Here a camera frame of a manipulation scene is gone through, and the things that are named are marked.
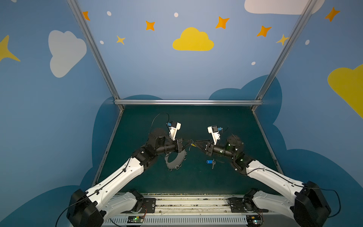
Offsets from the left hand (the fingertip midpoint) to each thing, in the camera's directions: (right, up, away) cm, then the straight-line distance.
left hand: (192, 143), depth 68 cm
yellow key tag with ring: (0, -1, +2) cm, 2 cm away
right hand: (+2, 0, +3) cm, 4 cm away
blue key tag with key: (+14, -16, +22) cm, 30 cm away
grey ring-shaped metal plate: (-9, -17, +23) cm, 30 cm away
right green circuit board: (+32, -40, +4) cm, 51 cm away
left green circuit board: (-29, -40, +3) cm, 49 cm away
